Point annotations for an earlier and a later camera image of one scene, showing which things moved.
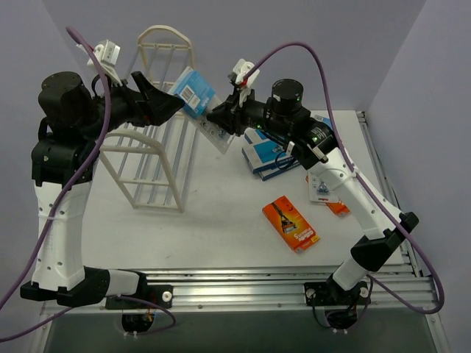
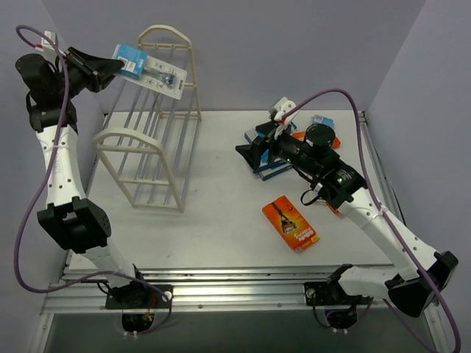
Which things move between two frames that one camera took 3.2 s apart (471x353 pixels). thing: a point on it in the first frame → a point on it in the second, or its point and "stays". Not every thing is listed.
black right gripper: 235,115 → 260,143
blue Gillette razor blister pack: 201,100 → 153,73
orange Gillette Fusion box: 291,223 stays
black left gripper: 139,98 → 84,68
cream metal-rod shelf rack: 152,162 stays
